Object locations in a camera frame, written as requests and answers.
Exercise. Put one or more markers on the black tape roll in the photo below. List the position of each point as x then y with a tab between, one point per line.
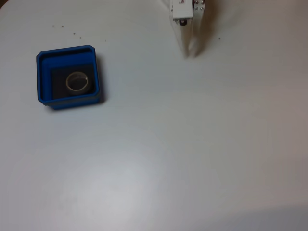
77	92

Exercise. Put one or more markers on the white camera box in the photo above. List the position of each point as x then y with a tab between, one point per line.
183	10

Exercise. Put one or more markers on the dark grey bottom liner sheet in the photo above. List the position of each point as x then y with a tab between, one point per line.
57	81

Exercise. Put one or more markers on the blue plastic box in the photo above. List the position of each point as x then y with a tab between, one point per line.
43	79

